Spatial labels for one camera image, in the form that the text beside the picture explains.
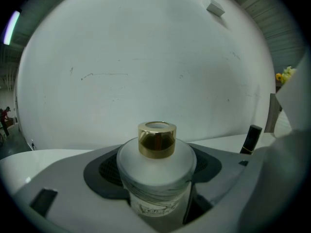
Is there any ceiling tube light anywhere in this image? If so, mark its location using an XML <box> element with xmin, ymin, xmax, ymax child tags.
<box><xmin>3</xmin><ymin>10</ymin><xmax>21</xmax><ymax>46</ymax></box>

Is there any white curved table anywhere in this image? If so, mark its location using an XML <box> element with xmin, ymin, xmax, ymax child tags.
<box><xmin>0</xmin><ymin>133</ymin><xmax>276</xmax><ymax>194</ymax></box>

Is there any yellow flower bouquet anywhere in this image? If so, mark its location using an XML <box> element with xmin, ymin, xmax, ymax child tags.
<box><xmin>275</xmin><ymin>66</ymin><xmax>297</xmax><ymax>85</ymax></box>

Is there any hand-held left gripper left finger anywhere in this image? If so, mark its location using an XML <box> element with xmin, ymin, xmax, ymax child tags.
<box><xmin>11</xmin><ymin>143</ymin><xmax>152</xmax><ymax>233</ymax></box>

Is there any black lipstick tube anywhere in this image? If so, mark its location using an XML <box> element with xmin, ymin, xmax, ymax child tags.
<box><xmin>239</xmin><ymin>124</ymin><xmax>263</xmax><ymax>155</ymax></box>

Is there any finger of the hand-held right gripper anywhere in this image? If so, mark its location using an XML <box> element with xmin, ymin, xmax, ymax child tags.
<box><xmin>238</xmin><ymin>54</ymin><xmax>311</xmax><ymax>233</ymax></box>

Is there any white wall-mounted box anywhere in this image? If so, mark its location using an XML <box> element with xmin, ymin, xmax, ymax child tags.
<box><xmin>206</xmin><ymin>0</ymin><xmax>226</xmax><ymax>17</ymax></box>

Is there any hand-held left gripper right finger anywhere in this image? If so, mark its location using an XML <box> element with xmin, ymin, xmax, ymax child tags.
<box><xmin>170</xmin><ymin>143</ymin><xmax>263</xmax><ymax>233</ymax></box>

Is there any clear plastic bottle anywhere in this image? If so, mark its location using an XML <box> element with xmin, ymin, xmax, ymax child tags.
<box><xmin>116</xmin><ymin>121</ymin><xmax>198</xmax><ymax>218</ymax></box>

